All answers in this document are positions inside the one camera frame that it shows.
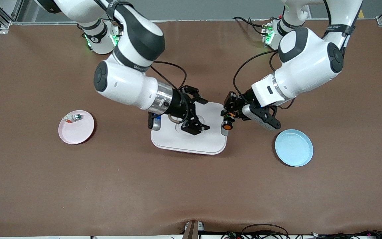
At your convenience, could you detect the orange black switch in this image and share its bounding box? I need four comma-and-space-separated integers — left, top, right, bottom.
222, 111, 236, 131

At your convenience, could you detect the white lidded storage box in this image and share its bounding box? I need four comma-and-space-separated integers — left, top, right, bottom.
151, 101, 229, 155

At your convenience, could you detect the light blue round plate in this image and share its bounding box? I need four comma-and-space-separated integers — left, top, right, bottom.
275, 129, 314, 167

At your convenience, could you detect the pink round plate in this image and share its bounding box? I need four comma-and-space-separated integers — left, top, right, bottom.
58, 110, 95, 145

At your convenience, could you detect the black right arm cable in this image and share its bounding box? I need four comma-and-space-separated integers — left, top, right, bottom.
150, 61, 196, 124

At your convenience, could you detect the black left base cable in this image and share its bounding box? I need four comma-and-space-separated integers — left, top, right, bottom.
233, 16, 278, 36

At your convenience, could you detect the green white switch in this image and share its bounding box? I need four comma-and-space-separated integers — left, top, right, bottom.
63, 113, 82, 124

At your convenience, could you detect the brown grey edge bracket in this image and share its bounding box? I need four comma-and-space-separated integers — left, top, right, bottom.
182, 220, 205, 239

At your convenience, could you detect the black looped cable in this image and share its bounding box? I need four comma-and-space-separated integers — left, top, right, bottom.
241, 224, 290, 239

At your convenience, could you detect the black cable tangle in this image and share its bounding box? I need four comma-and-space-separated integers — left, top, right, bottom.
310, 230, 382, 239

